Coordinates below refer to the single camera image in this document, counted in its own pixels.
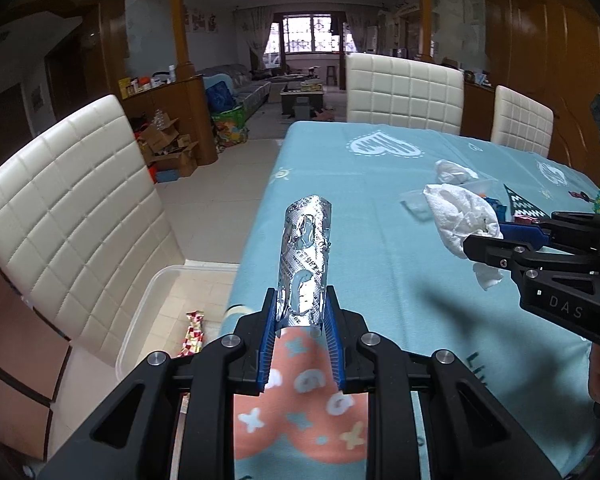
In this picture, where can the wooden stool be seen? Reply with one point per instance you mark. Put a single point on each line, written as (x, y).
(331, 76)

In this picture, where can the red gold checkered wrapper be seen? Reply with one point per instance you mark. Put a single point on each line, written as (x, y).
(192, 335)

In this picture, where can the teal printed tablecloth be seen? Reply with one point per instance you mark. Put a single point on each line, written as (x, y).
(380, 260)

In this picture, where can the clear plastic bag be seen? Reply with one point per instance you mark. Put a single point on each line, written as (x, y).
(415, 203)

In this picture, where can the barred window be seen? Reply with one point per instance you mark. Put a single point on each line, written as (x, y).
(310, 35)

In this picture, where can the cream quilted chair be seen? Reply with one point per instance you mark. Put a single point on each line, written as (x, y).
(522, 120)
(70, 210)
(405, 90)

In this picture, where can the pink crumpled paper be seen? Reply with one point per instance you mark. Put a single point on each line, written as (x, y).
(525, 218)

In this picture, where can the colourful printed bag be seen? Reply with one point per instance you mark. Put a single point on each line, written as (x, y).
(227, 130)

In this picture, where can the white tissue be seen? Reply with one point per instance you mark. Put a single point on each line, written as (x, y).
(452, 172)

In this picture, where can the pile of cardboard boxes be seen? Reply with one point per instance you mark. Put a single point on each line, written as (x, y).
(167, 150)

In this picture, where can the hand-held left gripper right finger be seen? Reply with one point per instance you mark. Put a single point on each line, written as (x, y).
(332, 350)

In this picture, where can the wooden panel door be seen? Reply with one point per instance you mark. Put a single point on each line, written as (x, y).
(555, 60)

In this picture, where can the clear plastic storage bin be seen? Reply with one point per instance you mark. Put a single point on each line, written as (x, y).
(150, 310)

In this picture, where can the small grey bin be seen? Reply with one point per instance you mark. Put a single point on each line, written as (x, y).
(302, 110)

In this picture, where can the blue shopping bag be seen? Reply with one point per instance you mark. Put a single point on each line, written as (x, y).
(220, 96)

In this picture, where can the silver blister pack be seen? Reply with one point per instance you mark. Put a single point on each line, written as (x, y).
(302, 260)

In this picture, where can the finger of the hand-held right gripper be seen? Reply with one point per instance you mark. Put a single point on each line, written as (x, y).
(522, 232)
(490, 252)

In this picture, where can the grey blue sofa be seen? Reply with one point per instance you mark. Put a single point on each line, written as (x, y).
(245, 87)

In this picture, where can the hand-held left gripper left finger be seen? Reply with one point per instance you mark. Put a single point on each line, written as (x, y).
(267, 350)

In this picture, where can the brown panel cabinet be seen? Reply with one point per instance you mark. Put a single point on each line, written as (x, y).
(15, 335)

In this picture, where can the low coffee table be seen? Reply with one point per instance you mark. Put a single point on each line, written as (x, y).
(302, 94)

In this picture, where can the wooden partition cabinet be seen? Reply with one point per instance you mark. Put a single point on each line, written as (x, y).
(195, 110)

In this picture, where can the white paper towel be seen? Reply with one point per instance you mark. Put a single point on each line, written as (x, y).
(455, 215)

